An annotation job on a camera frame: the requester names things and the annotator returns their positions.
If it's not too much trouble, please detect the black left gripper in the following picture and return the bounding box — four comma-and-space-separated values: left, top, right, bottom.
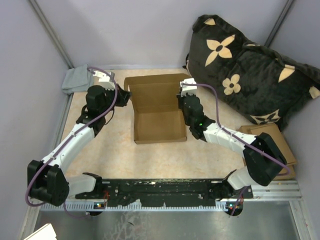
100, 83, 133, 116

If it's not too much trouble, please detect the brown cardboard box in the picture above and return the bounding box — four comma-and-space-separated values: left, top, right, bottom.
123, 73, 189, 145

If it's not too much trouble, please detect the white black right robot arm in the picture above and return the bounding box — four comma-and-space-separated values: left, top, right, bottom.
177, 93, 289, 198

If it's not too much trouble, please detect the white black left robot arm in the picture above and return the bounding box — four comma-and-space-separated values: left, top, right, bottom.
25, 84, 132, 207

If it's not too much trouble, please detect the grey folded cloth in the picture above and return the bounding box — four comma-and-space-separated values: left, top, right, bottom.
61, 64, 94, 95

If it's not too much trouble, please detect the black flower pattern cushion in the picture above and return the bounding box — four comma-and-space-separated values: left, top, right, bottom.
186, 14, 320, 129

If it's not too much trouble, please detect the stack of flat cardboard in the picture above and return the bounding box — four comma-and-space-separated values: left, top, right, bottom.
238, 123, 297, 181

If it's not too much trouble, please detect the white board corner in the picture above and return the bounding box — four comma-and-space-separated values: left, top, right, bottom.
24, 223, 57, 240

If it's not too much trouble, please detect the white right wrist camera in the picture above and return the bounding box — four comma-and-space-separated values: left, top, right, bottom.
179, 78, 197, 97

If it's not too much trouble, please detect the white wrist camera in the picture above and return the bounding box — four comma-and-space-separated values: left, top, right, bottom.
91, 69, 115, 91
179, 78, 197, 97

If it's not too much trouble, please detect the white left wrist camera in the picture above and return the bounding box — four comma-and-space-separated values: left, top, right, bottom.
91, 69, 115, 91

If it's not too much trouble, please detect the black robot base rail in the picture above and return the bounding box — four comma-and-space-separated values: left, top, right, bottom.
75, 177, 253, 215

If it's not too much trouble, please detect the white slotted cable duct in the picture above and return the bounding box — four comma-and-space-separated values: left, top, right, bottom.
39, 201, 230, 213

